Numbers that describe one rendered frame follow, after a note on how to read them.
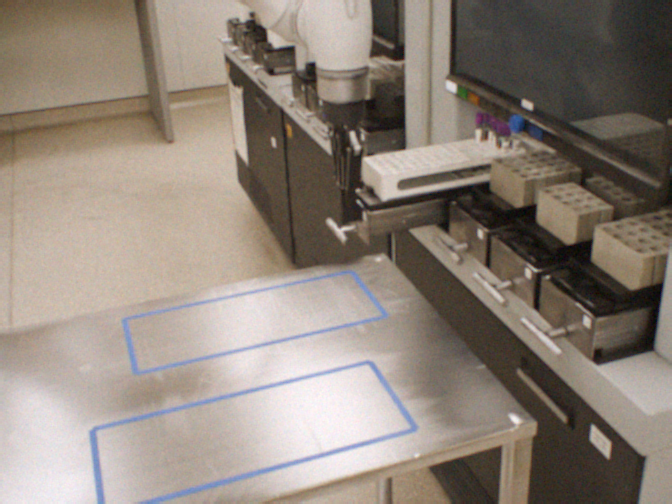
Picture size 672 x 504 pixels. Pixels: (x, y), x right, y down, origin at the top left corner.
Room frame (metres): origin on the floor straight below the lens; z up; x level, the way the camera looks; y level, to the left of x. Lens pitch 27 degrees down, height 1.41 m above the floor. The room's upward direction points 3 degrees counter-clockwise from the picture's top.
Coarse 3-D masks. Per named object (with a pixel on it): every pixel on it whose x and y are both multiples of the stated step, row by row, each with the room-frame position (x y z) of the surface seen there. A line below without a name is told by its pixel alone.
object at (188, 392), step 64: (384, 256) 1.11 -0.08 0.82; (64, 320) 0.97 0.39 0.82; (128, 320) 0.96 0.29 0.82; (192, 320) 0.95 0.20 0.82; (256, 320) 0.94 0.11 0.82; (320, 320) 0.93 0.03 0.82; (384, 320) 0.92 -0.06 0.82; (0, 384) 0.82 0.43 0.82; (64, 384) 0.81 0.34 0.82; (128, 384) 0.81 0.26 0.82; (192, 384) 0.80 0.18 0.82; (256, 384) 0.79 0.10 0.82; (320, 384) 0.79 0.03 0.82; (384, 384) 0.78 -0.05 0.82; (448, 384) 0.77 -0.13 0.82; (0, 448) 0.70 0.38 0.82; (64, 448) 0.69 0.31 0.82; (128, 448) 0.69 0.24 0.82; (192, 448) 0.68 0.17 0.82; (256, 448) 0.68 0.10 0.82; (320, 448) 0.67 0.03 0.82; (384, 448) 0.67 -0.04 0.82; (448, 448) 0.67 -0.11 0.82; (512, 448) 0.70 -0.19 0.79
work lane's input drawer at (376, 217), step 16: (368, 192) 1.37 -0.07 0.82; (432, 192) 1.36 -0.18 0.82; (448, 192) 1.37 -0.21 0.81; (464, 192) 1.38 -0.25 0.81; (368, 208) 1.32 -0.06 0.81; (384, 208) 1.33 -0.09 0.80; (400, 208) 1.33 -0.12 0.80; (416, 208) 1.34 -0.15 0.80; (432, 208) 1.35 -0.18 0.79; (448, 208) 1.36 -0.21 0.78; (336, 224) 1.38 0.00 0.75; (352, 224) 1.39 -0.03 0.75; (368, 224) 1.31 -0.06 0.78; (384, 224) 1.32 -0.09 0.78; (400, 224) 1.33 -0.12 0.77; (416, 224) 1.34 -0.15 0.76; (432, 224) 1.35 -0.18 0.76; (368, 240) 1.31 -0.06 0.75
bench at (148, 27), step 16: (144, 0) 4.14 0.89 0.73; (144, 16) 4.25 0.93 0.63; (144, 32) 4.37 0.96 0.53; (144, 48) 4.49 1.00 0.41; (160, 48) 4.07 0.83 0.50; (144, 64) 4.63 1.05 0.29; (160, 64) 4.07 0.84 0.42; (160, 80) 4.07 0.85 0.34; (160, 96) 4.07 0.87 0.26; (160, 112) 4.18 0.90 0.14
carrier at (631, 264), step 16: (608, 224) 1.06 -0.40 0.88; (608, 240) 1.03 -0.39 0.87; (624, 240) 1.01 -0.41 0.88; (592, 256) 1.06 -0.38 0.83; (608, 256) 1.02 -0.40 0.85; (624, 256) 0.99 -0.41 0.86; (640, 256) 0.96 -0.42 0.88; (608, 272) 1.02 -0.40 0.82; (624, 272) 0.99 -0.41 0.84; (640, 272) 0.96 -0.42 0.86
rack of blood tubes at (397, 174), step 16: (448, 144) 1.48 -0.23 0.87; (464, 144) 1.49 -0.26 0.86; (480, 144) 1.48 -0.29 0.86; (512, 144) 1.46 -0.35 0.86; (368, 160) 1.41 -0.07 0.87; (384, 160) 1.42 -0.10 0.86; (400, 160) 1.41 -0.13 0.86; (416, 160) 1.40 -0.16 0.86; (432, 160) 1.41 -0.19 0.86; (448, 160) 1.39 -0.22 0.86; (464, 160) 1.39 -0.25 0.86; (480, 160) 1.40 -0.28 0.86; (368, 176) 1.40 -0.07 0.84; (384, 176) 1.34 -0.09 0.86; (400, 176) 1.35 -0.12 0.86; (416, 176) 1.46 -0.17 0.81; (432, 176) 1.46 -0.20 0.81; (448, 176) 1.45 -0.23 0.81; (464, 176) 1.41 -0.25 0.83; (480, 176) 1.40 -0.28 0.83; (384, 192) 1.34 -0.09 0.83; (400, 192) 1.35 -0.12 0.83; (416, 192) 1.36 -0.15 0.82
